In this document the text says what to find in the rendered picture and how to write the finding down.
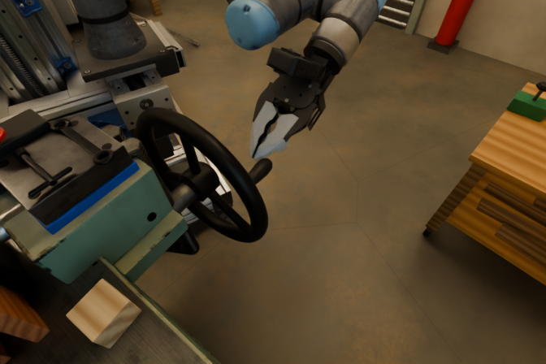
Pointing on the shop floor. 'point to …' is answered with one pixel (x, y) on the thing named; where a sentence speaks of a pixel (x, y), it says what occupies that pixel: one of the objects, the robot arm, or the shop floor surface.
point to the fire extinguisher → (457, 10)
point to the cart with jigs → (506, 187)
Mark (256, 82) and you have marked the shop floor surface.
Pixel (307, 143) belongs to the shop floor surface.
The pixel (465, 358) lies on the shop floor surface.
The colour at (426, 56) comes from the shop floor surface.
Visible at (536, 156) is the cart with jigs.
